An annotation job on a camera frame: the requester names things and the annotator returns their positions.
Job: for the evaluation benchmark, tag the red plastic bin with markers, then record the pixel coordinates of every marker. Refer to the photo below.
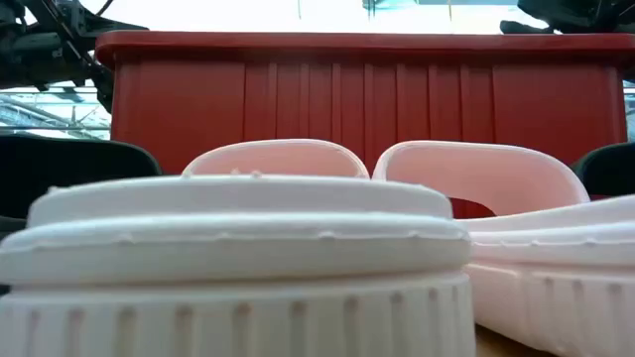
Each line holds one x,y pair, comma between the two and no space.
317,99

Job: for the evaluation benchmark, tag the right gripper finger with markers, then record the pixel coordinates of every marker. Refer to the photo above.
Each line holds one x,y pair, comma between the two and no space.
523,28

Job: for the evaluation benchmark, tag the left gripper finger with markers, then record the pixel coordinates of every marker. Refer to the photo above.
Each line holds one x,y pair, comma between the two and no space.
116,28

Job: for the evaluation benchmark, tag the black foam slide sandal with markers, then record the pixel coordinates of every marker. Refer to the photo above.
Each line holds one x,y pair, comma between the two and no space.
610,171
74,173

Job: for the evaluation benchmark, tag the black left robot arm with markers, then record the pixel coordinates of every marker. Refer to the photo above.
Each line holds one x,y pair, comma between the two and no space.
30,54

